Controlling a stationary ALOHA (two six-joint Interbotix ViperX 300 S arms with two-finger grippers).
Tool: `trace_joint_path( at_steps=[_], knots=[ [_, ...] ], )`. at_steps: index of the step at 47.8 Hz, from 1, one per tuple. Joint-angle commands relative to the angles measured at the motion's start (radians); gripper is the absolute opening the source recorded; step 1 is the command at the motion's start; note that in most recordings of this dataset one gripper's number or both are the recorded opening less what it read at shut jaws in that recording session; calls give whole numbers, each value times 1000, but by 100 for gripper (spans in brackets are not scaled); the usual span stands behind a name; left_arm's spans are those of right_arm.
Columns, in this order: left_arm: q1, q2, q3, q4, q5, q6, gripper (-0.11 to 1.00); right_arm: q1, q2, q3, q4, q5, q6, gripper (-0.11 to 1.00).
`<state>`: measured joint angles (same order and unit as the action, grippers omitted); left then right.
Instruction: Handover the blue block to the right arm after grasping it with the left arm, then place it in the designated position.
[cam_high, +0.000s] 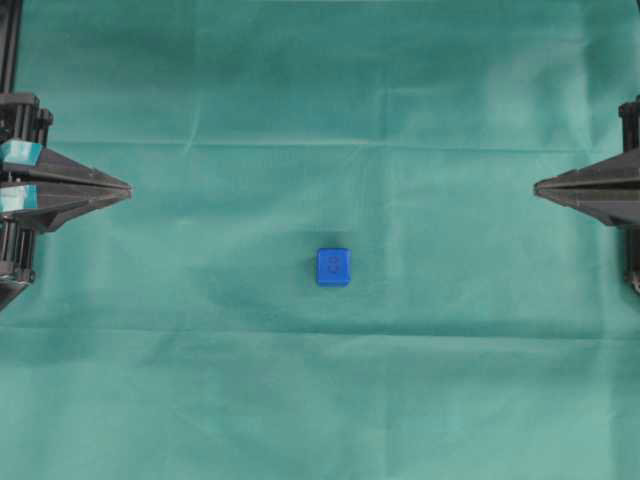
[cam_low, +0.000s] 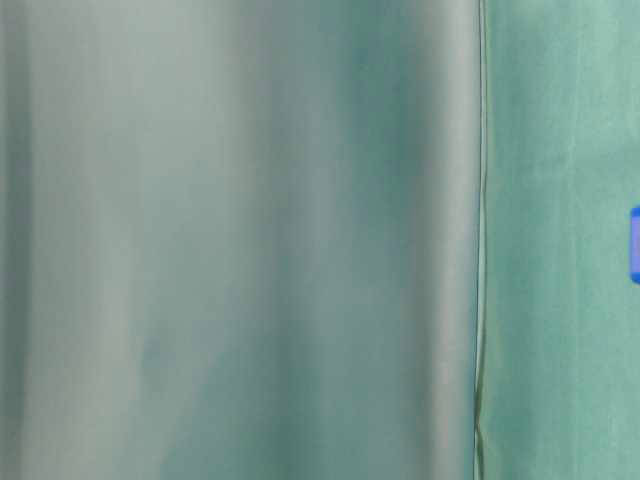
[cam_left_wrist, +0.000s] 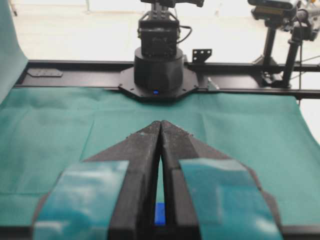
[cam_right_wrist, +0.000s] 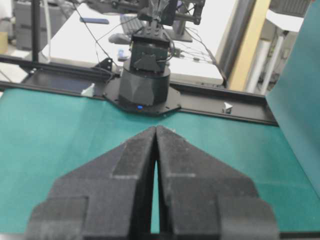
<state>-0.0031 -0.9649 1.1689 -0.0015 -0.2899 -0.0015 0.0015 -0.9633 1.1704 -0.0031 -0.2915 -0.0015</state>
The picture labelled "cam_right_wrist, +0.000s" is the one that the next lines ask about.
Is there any black tripod pole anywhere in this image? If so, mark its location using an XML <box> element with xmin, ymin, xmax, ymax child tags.
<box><xmin>31</xmin><ymin>0</ymin><xmax>40</xmax><ymax>62</ymax></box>

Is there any blue phone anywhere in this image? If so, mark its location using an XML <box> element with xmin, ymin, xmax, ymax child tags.
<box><xmin>79</xmin><ymin>17</ymin><xmax>110</xmax><ymax>25</ymax></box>

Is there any black keyboard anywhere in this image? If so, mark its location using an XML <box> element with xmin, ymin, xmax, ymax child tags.
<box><xmin>119</xmin><ymin>15</ymin><xmax>146</xmax><ymax>36</ymax></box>

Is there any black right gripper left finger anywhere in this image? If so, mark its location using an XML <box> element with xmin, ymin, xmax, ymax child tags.
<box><xmin>24</xmin><ymin>126</ymin><xmax>156</xmax><ymax>240</ymax></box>

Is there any white desk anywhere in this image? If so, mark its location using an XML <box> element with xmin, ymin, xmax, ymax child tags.
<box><xmin>41</xmin><ymin>3</ymin><xmax>223</xmax><ymax>85</ymax></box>

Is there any black monitor stand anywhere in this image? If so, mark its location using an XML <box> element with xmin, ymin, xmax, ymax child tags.
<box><xmin>170</xmin><ymin>0</ymin><xmax>206</xmax><ymax>42</ymax></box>

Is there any green table cloth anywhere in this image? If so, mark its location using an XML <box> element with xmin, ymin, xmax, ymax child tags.
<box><xmin>0</xmin><ymin>84</ymin><xmax>320</xmax><ymax>240</ymax></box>

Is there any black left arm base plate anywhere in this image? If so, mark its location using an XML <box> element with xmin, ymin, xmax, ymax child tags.
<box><xmin>103</xmin><ymin>78</ymin><xmax>182</xmax><ymax>116</ymax></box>

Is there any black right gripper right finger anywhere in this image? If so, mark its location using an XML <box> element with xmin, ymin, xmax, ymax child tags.
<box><xmin>156</xmin><ymin>126</ymin><xmax>278</xmax><ymax>240</ymax></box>

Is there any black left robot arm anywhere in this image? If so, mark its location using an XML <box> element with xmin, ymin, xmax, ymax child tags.
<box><xmin>119</xmin><ymin>0</ymin><xmax>177</xmax><ymax>106</ymax></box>

